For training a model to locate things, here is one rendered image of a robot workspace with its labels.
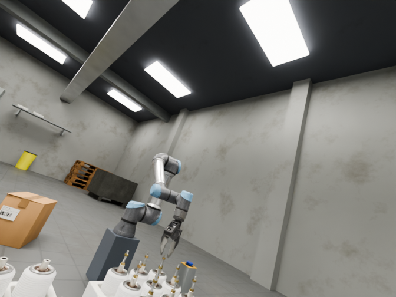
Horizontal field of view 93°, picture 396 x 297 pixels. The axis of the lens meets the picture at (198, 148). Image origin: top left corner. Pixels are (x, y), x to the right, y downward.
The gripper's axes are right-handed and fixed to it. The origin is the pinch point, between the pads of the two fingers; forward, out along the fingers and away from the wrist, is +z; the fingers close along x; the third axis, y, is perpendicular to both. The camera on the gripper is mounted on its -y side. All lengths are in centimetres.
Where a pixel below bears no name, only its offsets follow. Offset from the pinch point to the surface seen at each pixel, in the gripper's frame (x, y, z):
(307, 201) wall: -135, 199, -95
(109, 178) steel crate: 314, 388, -28
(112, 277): 12.5, -23.9, 10.5
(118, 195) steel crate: 287, 429, 8
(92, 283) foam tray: 20.7, -22.3, 16.4
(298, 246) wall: -133, 200, -31
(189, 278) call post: -15.7, 10.4, 8.4
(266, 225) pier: -88, 212, -42
